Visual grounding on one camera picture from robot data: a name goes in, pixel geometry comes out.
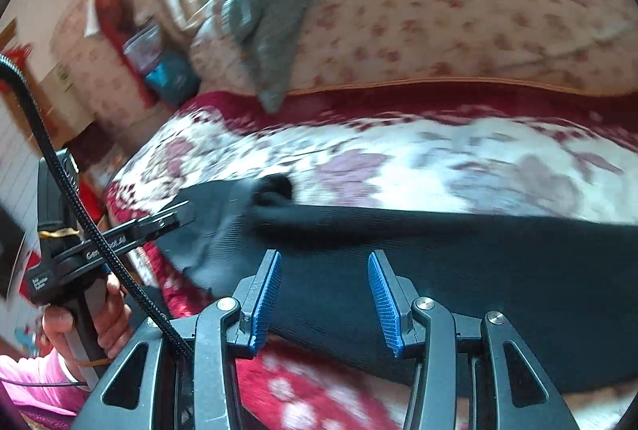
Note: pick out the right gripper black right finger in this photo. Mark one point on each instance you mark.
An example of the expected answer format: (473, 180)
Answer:
(509, 387)

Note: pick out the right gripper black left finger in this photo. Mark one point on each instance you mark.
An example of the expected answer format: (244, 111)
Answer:
(151, 387)

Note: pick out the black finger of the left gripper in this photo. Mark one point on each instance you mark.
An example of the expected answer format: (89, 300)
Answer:
(153, 227)

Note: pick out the black knit pants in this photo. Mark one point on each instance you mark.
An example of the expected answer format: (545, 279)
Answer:
(568, 287)

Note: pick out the pink sleeved left forearm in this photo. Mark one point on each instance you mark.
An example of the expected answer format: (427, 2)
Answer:
(44, 390)

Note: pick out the person's left hand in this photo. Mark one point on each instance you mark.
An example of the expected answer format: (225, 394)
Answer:
(112, 325)

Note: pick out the red and cream floral blanket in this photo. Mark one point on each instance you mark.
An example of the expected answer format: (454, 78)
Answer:
(471, 150)

